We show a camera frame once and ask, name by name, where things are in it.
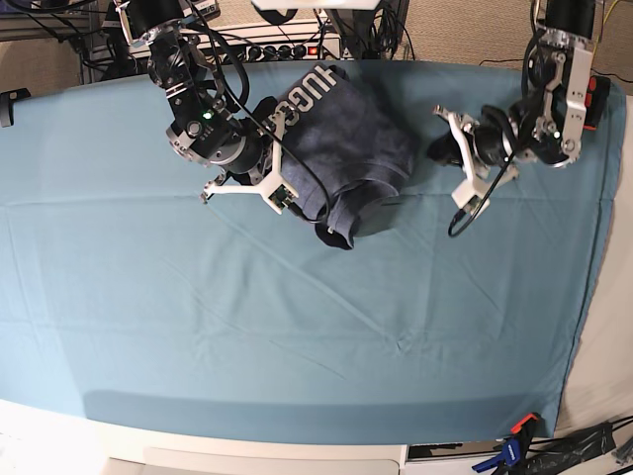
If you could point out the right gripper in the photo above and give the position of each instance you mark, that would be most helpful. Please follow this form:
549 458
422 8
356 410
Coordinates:
249 163

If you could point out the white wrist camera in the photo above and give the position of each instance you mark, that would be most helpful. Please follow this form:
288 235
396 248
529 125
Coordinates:
470 194
281 197

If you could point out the orange black clamp right edge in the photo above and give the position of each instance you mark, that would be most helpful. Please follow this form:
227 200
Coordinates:
596 98

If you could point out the white power strip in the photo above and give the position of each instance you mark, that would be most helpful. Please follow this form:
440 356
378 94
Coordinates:
314 47

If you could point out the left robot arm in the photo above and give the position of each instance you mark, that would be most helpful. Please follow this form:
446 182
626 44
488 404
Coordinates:
546 123

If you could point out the blue orange clamp bottom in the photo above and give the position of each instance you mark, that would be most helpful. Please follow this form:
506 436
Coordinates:
514 449

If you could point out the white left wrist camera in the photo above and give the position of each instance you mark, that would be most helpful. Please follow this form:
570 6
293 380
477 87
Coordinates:
470 194

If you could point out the black plastic bag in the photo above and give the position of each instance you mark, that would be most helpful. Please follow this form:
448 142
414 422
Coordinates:
563 453

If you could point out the teal table cloth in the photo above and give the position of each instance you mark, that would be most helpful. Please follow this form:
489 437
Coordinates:
124 300

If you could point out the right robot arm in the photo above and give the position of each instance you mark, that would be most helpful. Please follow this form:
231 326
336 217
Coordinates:
195 87

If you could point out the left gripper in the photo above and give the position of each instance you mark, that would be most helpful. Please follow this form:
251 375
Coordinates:
489 139

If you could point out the blue-grey heathered T-shirt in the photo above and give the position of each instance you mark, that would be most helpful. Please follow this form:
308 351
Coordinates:
346 154

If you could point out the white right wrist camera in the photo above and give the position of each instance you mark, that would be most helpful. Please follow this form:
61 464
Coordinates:
281 197

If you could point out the black clamp left edge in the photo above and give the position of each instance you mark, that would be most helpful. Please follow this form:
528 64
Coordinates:
7 101

